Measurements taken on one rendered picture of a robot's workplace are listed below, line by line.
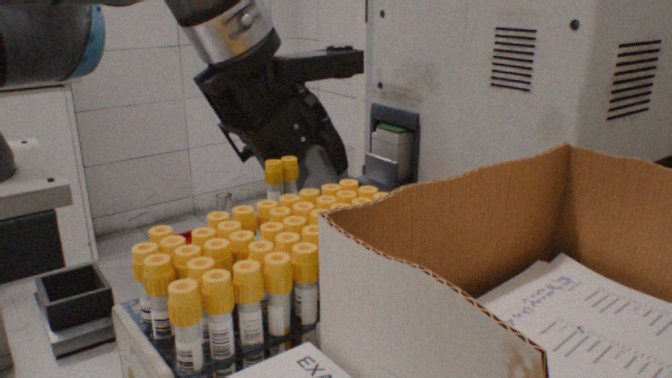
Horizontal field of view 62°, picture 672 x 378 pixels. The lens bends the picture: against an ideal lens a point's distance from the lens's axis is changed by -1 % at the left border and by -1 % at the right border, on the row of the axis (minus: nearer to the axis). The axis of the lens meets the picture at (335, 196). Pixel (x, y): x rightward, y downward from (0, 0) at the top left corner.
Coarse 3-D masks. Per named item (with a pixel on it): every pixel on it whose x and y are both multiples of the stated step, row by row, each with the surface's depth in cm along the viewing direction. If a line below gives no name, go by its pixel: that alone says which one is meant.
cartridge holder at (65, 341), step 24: (96, 264) 48; (48, 288) 47; (72, 288) 48; (96, 288) 49; (48, 312) 42; (72, 312) 43; (96, 312) 44; (48, 336) 42; (72, 336) 42; (96, 336) 43
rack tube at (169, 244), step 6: (162, 240) 34; (168, 240) 34; (174, 240) 34; (180, 240) 34; (162, 246) 33; (168, 246) 33; (174, 246) 33; (180, 246) 33; (162, 252) 34; (168, 252) 33; (174, 258) 33; (174, 270) 34
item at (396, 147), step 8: (376, 128) 66; (376, 136) 67; (384, 136) 66; (392, 136) 64; (400, 136) 64; (408, 136) 65; (376, 144) 67; (384, 144) 66; (392, 144) 65; (400, 144) 64; (408, 144) 65; (376, 152) 67; (384, 152) 66; (392, 152) 65; (400, 152) 65; (408, 152) 65; (392, 160) 65; (400, 160) 65; (408, 160) 66; (400, 168) 65; (408, 168) 66; (400, 176) 66
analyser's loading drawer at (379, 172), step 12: (372, 156) 67; (372, 168) 68; (384, 168) 66; (396, 168) 64; (360, 180) 62; (372, 180) 68; (384, 180) 67; (396, 180) 65; (408, 180) 66; (384, 192) 64
